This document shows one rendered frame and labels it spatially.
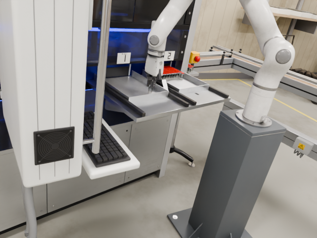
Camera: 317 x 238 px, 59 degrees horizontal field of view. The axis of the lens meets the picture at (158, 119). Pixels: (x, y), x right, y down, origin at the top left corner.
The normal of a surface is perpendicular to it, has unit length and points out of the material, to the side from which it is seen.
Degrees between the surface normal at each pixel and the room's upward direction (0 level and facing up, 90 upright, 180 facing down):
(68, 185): 90
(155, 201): 0
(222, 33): 90
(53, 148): 90
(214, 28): 90
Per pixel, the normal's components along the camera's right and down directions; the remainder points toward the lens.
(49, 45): 0.53, 0.46
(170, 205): 0.16, -0.88
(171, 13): 0.28, -0.26
